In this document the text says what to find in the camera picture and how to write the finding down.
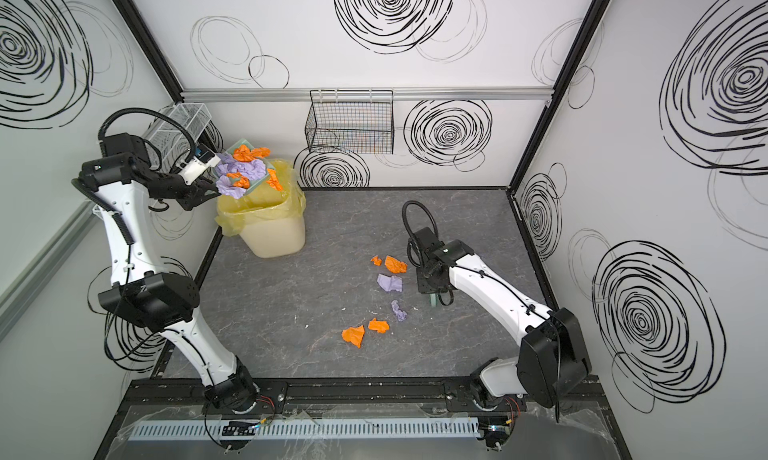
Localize mint green dustpan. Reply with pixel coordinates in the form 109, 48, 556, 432
214, 140, 282, 199

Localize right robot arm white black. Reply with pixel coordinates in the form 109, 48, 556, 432
401, 200, 591, 410

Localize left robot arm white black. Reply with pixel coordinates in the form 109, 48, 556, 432
72, 107, 259, 415

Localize orange paper scrap near bin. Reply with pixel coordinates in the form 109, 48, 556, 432
384, 256, 408, 275

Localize purple paper scrap back right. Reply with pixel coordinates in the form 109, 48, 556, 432
377, 274, 403, 293

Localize purple paper scrap front left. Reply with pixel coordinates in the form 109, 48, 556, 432
216, 176, 248, 199

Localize orange paper scrap beside purple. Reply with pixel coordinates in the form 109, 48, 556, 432
368, 319, 390, 334

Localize large orange paper scrap front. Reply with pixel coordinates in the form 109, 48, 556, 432
232, 144, 271, 163

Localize large purple paper scrap front right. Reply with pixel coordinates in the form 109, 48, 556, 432
215, 154, 268, 188

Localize small orange scrap front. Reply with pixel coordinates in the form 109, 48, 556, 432
342, 326, 366, 348

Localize yellow plastic bin liner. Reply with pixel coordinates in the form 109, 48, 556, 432
215, 159, 306, 237

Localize orange paper scrap by dustpan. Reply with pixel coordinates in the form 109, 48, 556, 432
266, 168, 283, 192

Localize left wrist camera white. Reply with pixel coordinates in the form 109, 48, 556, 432
179, 144, 220, 186

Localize white slotted cable duct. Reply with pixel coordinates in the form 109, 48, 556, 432
128, 417, 481, 443

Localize black wire wall basket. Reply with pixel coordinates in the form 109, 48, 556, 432
304, 89, 395, 155

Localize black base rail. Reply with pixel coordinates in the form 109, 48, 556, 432
122, 377, 607, 414

